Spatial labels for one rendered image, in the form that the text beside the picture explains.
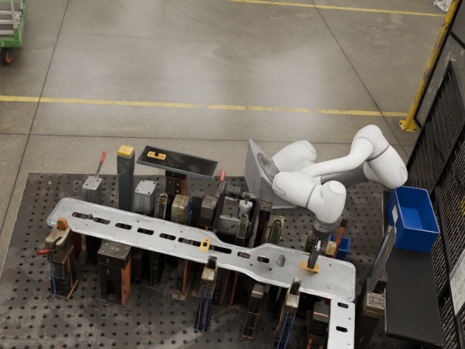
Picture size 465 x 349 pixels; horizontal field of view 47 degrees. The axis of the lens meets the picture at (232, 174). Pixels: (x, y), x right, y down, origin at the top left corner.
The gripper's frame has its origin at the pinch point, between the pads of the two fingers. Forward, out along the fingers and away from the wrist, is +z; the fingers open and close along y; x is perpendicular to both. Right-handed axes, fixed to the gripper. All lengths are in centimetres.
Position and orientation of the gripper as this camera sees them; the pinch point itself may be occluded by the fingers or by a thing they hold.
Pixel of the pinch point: (312, 260)
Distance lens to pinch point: 232.6
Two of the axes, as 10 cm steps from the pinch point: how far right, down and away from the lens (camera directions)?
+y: -2.1, 5.9, -7.8
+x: 9.7, 2.2, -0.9
